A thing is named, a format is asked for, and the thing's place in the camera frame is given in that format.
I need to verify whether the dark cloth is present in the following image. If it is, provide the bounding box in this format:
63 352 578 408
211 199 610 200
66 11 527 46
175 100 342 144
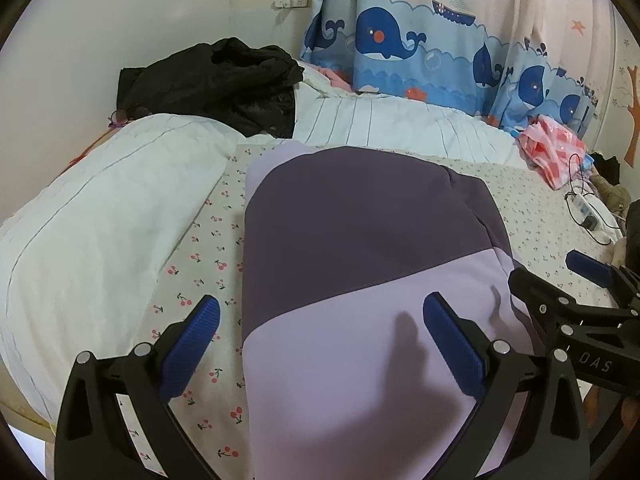
590 152 621 181

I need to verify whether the person's right forearm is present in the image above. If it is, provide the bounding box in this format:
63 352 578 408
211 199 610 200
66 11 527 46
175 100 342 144
617 400 640 446

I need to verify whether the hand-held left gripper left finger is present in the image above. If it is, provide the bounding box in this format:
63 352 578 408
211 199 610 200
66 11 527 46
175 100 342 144
54 295 222 480

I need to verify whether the pink cloth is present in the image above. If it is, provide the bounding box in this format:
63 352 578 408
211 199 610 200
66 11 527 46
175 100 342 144
312 64 353 92

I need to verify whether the pink checked plastic bag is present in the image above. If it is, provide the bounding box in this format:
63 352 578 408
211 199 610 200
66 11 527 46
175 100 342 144
517 115 590 190

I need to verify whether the tree wall sticker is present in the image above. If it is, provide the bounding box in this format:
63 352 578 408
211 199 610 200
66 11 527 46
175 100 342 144
612 64 640 126

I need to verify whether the purple jacket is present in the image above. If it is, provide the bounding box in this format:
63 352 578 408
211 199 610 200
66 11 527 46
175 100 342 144
241 141 543 480

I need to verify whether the white striped quilt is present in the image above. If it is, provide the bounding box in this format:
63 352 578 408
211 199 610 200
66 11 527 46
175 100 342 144
0 62 526 431

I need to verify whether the black jacket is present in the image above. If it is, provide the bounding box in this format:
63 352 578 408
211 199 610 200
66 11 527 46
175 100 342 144
117 37 306 138

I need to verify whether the floral bedsheet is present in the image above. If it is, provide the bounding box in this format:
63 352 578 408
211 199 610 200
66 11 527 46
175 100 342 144
45 144 626 480

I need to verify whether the whale print curtain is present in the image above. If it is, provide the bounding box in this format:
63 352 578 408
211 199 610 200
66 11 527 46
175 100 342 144
299 0 621 136

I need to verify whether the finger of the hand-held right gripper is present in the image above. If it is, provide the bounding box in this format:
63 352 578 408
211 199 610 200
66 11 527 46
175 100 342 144
566 250 640 306
507 266 583 340

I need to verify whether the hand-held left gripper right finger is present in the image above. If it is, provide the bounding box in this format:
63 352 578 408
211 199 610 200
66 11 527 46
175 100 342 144
422 292 591 480

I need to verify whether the white power strip with cables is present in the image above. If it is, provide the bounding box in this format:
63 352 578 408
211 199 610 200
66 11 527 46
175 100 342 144
565 152 626 246

